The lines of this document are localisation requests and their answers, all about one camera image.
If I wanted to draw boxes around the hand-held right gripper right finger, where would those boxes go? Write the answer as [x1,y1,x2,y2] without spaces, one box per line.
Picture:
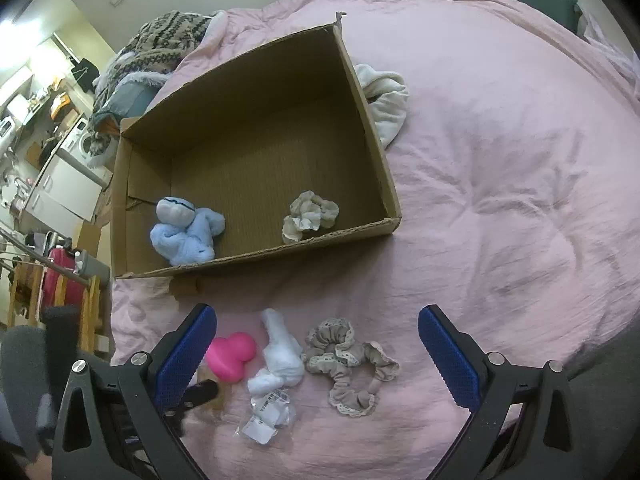
[418,305,587,480]

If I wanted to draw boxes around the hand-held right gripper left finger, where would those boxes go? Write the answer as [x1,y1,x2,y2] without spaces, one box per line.
[52,303,218,480]

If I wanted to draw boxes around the pink heart-shaped sponge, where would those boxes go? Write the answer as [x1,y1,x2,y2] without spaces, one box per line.
[209,332,258,386]

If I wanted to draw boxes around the white socks with tag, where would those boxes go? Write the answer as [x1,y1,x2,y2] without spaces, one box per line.
[237,308,305,445]

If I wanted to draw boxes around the beige lace scrunchie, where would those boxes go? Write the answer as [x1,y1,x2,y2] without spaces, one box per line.
[302,318,401,418]

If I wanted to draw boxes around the light blue plush toy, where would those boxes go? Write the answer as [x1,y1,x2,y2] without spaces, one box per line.
[150,196,226,267]

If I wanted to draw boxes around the brown cardboard box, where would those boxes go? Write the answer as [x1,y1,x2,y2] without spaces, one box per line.
[111,12,403,280]

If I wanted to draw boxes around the wooden rack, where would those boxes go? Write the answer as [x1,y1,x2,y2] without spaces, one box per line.
[7,250,107,354]

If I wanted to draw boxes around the red suitcase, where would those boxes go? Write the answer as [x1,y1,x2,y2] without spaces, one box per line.
[42,247,86,307]

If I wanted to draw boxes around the grey office chair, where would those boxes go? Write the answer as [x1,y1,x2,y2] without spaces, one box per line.
[0,305,112,466]

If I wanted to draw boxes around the pink bed blanket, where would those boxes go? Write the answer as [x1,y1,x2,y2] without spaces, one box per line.
[109,0,640,480]

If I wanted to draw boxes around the white cabinet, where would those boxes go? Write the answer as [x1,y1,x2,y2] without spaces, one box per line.
[22,152,114,224]

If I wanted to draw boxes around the white washing machine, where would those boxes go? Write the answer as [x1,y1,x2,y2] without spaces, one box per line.
[64,118,98,165]

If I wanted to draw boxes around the white fleece garment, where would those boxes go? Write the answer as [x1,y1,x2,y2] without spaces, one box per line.
[354,63,411,149]

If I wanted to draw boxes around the patterned knit sweater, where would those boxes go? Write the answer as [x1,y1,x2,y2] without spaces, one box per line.
[88,10,227,170]

